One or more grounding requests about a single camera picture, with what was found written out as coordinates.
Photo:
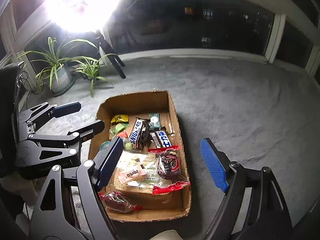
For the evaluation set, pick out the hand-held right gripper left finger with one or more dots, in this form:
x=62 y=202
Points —
x=110 y=162

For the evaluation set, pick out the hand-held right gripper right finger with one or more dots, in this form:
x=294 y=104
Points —
x=215 y=166

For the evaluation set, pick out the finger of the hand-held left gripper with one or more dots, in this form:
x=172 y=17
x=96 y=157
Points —
x=67 y=108
x=87 y=131

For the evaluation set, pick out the pale green snack packet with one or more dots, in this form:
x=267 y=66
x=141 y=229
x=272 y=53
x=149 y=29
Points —
x=105 y=145

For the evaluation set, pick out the round yellow pastry green wrapper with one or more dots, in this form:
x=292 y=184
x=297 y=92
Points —
x=128 y=145

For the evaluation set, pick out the small pink packet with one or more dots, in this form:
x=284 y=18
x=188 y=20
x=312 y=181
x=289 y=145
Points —
x=132 y=174

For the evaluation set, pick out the clear packet of crackers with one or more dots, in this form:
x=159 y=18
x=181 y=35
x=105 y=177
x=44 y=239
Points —
x=136 y=161

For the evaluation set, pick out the small red packet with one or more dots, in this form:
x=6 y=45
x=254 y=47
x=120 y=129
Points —
x=122 y=136

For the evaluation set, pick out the yellow snack packet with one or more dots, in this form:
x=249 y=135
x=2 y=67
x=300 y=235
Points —
x=119 y=119

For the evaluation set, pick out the red-wrapped brown cake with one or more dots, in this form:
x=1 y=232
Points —
x=117 y=200

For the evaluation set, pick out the brown chocolate bar blue lettering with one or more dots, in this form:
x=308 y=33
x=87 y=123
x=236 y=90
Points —
x=137 y=133

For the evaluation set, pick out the red-wrapped dark round pastry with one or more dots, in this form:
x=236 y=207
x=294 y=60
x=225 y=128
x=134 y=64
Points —
x=170 y=166

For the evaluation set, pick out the clear packet of dark snack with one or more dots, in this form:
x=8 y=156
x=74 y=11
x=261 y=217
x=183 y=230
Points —
x=145 y=133

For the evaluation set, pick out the brown chocolate bar white characters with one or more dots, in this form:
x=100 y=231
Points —
x=163 y=139

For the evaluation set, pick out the small green-white packet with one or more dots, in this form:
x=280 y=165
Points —
x=154 y=120

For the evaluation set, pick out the brown cardboard box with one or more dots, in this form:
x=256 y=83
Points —
x=172 y=110

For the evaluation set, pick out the green plant saucer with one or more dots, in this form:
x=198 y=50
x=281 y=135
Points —
x=62 y=93

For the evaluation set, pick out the potted spider plant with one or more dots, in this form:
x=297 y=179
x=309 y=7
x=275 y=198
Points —
x=61 y=78

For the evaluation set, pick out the small spider plant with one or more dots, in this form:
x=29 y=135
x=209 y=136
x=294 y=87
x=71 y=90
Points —
x=90 y=70

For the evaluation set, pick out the grey carpet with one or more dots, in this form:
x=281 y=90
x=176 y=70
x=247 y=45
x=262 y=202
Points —
x=237 y=105

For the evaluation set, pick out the black tripod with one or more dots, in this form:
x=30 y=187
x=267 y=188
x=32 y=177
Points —
x=117 y=62

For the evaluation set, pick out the white window frame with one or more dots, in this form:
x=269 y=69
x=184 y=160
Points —
x=277 y=35

